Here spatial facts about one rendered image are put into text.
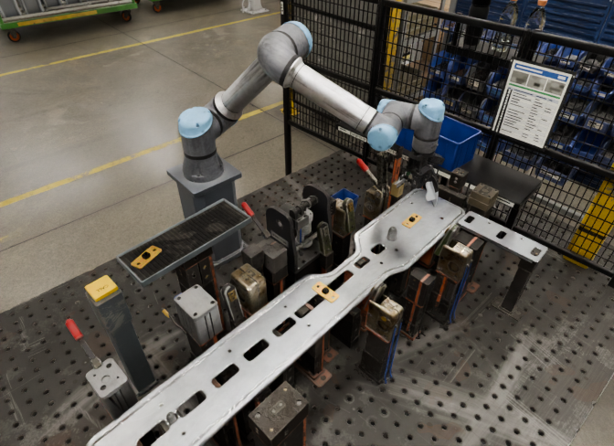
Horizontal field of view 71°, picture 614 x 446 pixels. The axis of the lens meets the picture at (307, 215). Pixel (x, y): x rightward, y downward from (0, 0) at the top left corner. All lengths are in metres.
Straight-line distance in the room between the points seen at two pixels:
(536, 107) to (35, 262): 2.93
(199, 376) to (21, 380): 0.75
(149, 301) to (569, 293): 1.63
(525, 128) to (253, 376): 1.36
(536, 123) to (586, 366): 0.87
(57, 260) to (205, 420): 2.27
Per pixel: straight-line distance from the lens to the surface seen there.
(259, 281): 1.24
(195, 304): 1.17
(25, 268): 3.27
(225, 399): 1.14
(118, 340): 1.34
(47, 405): 1.65
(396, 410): 1.47
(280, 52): 1.27
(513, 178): 1.90
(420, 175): 1.39
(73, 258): 3.19
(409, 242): 1.51
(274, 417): 1.08
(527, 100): 1.86
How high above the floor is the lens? 2.00
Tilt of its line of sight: 39 degrees down
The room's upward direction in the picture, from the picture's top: straight up
